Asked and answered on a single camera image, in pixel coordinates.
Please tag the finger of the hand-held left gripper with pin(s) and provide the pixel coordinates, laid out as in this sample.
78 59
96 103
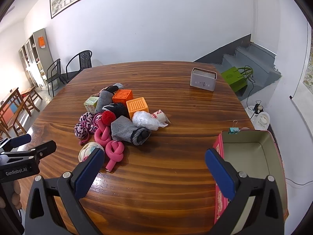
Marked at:
20 140
46 148

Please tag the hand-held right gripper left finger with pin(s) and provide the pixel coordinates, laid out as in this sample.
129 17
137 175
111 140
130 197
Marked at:
88 173

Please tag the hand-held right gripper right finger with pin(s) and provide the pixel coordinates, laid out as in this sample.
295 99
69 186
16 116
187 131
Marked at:
220 173

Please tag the cream cloth ball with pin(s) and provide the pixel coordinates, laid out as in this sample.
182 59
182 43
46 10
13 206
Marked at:
88 149

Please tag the pink foam knot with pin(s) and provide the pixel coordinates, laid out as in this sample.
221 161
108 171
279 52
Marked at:
115 151
101 134

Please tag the pink leopard plush toy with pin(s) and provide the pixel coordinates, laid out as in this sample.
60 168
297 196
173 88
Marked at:
82 132
86 118

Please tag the grey knitted toy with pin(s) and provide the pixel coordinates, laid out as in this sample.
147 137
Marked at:
122 129

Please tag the green and white carton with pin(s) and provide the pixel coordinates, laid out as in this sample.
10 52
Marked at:
90 104

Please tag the black sock with white stripes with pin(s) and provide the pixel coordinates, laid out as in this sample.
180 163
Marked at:
117 109

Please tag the beige plush toy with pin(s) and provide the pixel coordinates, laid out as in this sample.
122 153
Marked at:
102 100

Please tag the light orange toy cube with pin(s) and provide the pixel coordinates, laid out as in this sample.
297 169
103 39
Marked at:
138 106

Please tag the white red packet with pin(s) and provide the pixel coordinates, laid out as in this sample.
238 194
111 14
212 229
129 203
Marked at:
159 116

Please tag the dark orange toy cube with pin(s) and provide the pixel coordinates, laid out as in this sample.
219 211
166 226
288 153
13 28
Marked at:
122 96

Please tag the person's left hand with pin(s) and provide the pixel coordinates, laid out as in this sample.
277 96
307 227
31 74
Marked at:
16 194

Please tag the wooden chair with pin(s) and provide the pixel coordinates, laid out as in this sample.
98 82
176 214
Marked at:
9 112

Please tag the teal binder clip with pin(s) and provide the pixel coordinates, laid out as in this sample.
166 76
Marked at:
233 131

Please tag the wooden stool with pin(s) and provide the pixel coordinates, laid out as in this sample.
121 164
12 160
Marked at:
30 95

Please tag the wooden desk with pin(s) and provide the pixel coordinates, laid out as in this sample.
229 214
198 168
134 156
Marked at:
171 164

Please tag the red pompom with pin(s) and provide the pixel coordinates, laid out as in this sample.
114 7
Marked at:
108 118

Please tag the white round appliance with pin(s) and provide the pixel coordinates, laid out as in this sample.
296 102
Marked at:
262 120

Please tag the black metal chair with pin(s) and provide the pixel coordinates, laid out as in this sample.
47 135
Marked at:
84 58
55 74

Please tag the black power adapter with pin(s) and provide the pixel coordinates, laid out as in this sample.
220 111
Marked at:
256 106

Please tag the grey glass-door cabinet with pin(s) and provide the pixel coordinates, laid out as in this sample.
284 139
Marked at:
34 53

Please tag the grey tin box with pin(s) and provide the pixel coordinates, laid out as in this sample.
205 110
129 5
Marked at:
203 82

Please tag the grey pompom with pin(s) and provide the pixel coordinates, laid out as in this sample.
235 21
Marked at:
119 85

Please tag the green paper bag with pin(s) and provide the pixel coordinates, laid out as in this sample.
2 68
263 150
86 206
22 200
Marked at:
232 78

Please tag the orange sign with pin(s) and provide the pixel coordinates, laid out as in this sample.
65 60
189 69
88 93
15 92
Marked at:
42 42

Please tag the grey staircase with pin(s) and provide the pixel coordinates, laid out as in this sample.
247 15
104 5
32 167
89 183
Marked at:
256 61

